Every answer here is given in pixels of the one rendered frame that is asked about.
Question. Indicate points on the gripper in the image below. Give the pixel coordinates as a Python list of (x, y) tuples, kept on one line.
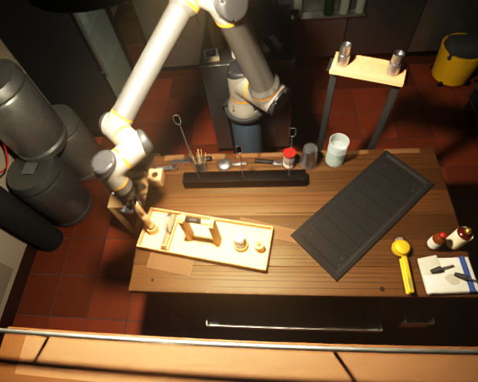
[(125, 196)]

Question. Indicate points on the wooden muddler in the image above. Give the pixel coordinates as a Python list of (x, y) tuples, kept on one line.
[(145, 219)]

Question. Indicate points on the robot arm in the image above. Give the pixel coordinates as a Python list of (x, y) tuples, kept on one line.
[(239, 44)]

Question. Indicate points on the metal strainer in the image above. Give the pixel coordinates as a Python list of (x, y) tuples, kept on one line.
[(169, 227)]

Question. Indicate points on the long metal bar spoon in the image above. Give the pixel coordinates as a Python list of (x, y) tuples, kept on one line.
[(185, 141)]

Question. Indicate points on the wooden fitted caddy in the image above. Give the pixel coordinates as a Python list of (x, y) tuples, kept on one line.
[(207, 250)]

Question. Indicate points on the metal jigger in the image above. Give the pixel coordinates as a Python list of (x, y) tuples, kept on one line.
[(344, 53), (240, 241), (396, 63)]

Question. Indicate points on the black bar spoon rack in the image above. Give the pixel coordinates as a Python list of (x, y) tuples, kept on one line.
[(245, 179)]

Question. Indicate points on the short metal bar spoon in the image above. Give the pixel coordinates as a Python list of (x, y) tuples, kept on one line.
[(240, 161)]

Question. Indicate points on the wooden bar counter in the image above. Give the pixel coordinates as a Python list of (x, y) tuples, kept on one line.
[(183, 362)]

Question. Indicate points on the medium metal bar spoon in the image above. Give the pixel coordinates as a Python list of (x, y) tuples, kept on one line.
[(291, 151)]

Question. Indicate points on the black station mat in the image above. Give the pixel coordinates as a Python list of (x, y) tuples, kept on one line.
[(362, 215)]

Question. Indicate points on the tall wooden shelf stand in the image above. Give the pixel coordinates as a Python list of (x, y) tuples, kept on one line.
[(366, 69)]

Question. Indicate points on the short dark bar tool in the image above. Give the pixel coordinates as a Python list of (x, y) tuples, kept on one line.
[(441, 269)]

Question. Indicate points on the long dark bar tool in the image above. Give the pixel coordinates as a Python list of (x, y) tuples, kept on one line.
[(467, 277)]

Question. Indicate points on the wooden block with hole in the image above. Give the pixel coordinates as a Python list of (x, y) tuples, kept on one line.
[(156, 177)]

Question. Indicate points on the brown paper patch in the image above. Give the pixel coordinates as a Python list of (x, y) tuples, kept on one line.
[(169, 264)]

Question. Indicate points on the glass of toothpicks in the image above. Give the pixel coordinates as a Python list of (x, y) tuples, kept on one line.
[(200, 164)]

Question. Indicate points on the silver ladle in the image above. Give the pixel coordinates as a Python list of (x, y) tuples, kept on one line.
[(224, 164)]

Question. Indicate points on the dark back cabinet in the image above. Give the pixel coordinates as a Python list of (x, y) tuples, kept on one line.
[(215, 103)]

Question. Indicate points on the large grey keg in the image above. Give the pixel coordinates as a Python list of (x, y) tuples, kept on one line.
[(20, 107)]

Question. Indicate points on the wooden work bench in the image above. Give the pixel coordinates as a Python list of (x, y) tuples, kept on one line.
[(263, 278)]

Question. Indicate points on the glass door cabinet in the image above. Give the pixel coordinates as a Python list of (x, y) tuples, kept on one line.
[(103, 55)]

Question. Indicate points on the red lid jar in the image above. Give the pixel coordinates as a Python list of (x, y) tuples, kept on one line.
[(289, 157)]

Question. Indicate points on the small framed picture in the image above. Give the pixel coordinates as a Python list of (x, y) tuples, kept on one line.
[(211, 54)]

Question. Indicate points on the grey metal shaker tin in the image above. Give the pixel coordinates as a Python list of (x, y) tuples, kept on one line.
[(309, 156)]

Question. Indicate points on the yellow citrus squeezer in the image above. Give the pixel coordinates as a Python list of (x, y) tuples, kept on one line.
[(402, 254)]

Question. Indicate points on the green bottle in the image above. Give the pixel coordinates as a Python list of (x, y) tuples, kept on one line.
[(329, 7)]

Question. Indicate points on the small white red-capped bottle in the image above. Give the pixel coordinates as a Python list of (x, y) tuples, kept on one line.
[(436, 240)]

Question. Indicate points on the white cloth with blue stripe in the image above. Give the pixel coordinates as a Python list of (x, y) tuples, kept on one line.
[(442, 283)]

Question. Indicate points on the large white red-capped bottle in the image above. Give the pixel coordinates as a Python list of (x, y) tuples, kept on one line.
[(459, 238)]

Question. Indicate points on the yellow waste bin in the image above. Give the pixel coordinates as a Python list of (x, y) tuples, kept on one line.
[(458, 59)]

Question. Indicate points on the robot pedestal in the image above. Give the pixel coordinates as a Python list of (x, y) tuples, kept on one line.
[(246, 135)]

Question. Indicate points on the metal counter rail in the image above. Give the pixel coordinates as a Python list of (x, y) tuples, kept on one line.
[(223, 343)]

